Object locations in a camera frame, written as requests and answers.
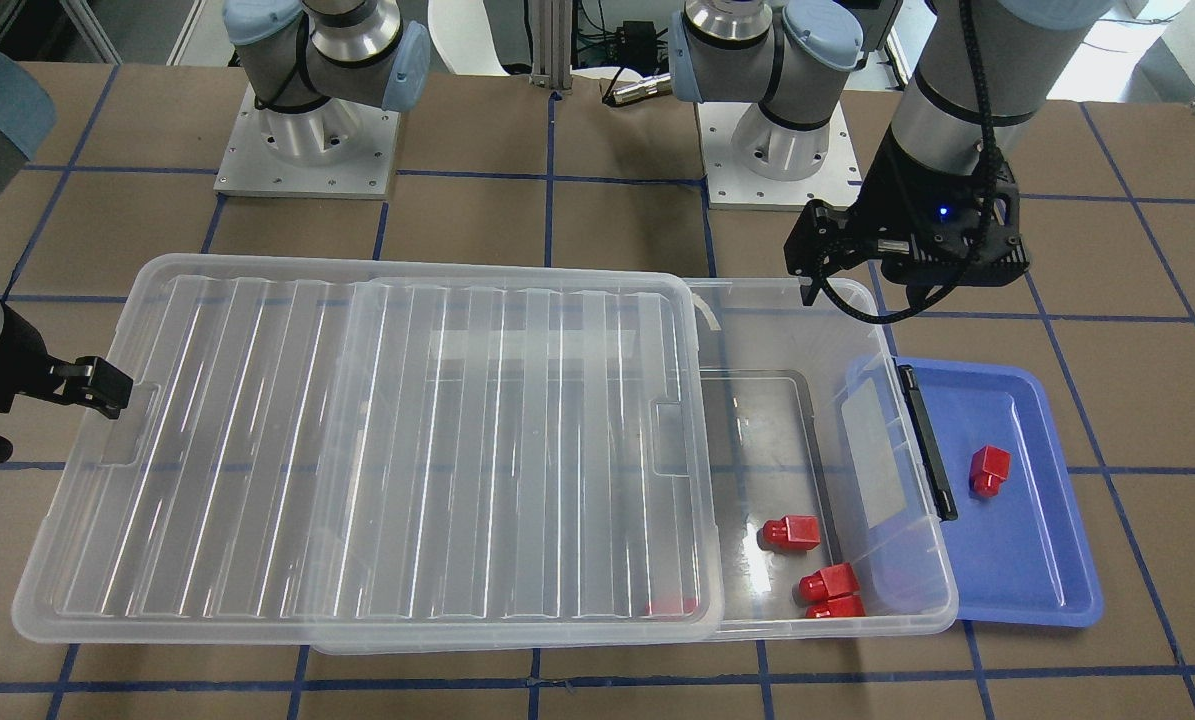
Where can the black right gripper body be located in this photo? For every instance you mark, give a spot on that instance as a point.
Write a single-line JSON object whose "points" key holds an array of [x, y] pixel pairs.
{"points": [[9, 360]]}

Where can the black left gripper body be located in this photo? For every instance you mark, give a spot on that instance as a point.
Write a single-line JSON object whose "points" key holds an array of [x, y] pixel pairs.
{"points": [[895, 193]]}

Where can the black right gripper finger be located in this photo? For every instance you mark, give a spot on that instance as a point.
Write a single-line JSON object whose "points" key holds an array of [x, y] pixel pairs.
{"points": [[91, 381]]}

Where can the red block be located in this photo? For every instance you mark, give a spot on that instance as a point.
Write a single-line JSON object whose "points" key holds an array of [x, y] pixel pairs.
{"points": [[989, 471], [847, 606], [792, 533], [834, 581], [670, 606]]}

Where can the clear plastic box lid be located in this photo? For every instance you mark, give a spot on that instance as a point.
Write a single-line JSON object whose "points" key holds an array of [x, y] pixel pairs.
{"points": [[375, 457]]}

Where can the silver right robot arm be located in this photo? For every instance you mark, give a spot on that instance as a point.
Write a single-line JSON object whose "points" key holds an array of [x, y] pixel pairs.
{"points": [[306, 60]]}

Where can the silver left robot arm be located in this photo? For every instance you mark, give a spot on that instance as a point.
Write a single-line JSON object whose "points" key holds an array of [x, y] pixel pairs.
{"points": [[984, 73]]}

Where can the black box latch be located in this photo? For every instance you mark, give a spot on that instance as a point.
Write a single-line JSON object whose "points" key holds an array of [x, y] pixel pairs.
{"points": [[932, 460]]}

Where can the clear plastic storage box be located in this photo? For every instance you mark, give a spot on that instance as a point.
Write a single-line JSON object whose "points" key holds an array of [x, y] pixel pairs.
{"points": [[772, 369]]}

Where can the blue plastic tray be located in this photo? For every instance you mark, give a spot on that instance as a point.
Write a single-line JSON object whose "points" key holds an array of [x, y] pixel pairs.
{"points": [[1021, 557]]}

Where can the red block under lid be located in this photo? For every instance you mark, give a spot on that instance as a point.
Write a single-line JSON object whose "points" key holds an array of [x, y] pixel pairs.
{"points": [[670, 606]]}

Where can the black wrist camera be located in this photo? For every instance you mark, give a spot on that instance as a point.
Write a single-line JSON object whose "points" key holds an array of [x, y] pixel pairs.
{"points": [[826, 240]]}

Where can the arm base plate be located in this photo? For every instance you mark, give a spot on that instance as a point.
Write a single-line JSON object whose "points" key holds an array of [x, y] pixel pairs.
{"points": [[343, 150], [752, 164]]}

